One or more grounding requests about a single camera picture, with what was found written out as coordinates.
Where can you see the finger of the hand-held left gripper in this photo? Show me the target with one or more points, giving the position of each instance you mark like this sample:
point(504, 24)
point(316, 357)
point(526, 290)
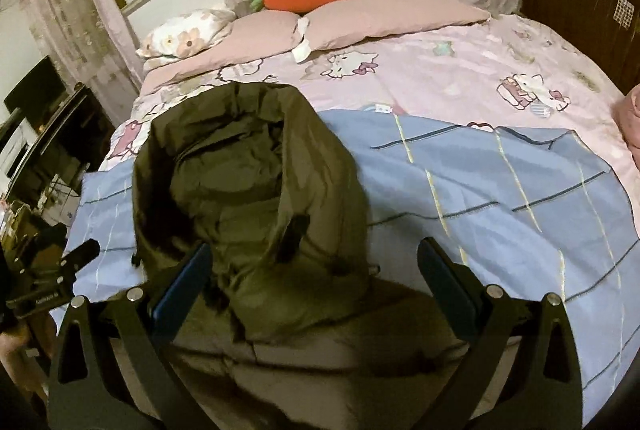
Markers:
point(82, 254)

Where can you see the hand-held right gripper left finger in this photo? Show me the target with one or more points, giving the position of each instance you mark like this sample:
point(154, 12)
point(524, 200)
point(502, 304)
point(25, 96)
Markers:
point(180, 292)

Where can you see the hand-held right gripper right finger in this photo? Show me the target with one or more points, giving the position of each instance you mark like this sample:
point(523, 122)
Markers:
point(445, 287)

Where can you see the dark green hooded jacket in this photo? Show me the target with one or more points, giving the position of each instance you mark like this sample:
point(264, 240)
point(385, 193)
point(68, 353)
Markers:
point(260, 190)

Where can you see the person's left hand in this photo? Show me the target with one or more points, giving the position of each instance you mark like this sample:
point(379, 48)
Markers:
point(22, 350)

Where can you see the blue checked bed sheet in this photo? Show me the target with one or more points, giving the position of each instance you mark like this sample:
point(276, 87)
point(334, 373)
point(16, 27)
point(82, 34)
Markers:
point(500, 190)

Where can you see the black computer desk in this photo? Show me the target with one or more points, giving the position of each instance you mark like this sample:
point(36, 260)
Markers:
point(75, 130)

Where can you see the black computer monitor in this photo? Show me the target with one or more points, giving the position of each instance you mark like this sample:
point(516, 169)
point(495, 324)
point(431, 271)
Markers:
point(35, 92)

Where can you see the pink cartoon cat bed sheet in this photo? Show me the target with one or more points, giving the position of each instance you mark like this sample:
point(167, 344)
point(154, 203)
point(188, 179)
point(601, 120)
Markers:
point(450, 60)

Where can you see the white floral pillow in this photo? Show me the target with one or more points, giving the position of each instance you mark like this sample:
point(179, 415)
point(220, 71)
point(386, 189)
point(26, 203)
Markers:
point(185, 35)

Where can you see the pink folded quilt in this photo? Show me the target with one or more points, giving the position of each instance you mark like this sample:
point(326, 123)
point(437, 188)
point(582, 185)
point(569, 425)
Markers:
point(631, 120)

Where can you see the pink pillow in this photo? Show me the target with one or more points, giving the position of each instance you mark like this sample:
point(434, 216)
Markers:
point(390, 17)
point(250, 35)

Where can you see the dark wooden headboard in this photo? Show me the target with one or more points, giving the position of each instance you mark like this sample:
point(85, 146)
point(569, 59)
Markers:
point(575, 0)

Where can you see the white dotted sticker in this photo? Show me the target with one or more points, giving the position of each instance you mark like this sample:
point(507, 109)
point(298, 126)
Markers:
point(622, 11)

